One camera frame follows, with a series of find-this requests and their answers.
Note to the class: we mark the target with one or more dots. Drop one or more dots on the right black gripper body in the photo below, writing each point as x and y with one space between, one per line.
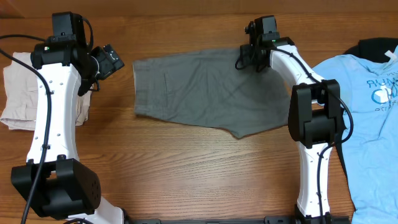
250 57

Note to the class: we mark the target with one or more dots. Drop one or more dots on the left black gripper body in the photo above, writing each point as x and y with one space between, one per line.
106 66

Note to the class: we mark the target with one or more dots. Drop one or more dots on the grey shorts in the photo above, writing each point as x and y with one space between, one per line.
204 88

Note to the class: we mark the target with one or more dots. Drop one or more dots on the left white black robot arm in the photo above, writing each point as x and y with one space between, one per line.
53 182

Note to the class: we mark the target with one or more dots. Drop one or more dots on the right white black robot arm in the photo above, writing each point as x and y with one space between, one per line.
314 121

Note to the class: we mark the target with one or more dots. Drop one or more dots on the folded beige shorts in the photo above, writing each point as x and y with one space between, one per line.
21 91

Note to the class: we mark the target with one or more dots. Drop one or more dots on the light blue printed t-shirt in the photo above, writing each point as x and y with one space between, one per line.
374 196

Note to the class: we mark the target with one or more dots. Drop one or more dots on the black garment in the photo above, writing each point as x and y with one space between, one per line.
370 48

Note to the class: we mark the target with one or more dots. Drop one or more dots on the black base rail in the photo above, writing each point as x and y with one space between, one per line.
239 221

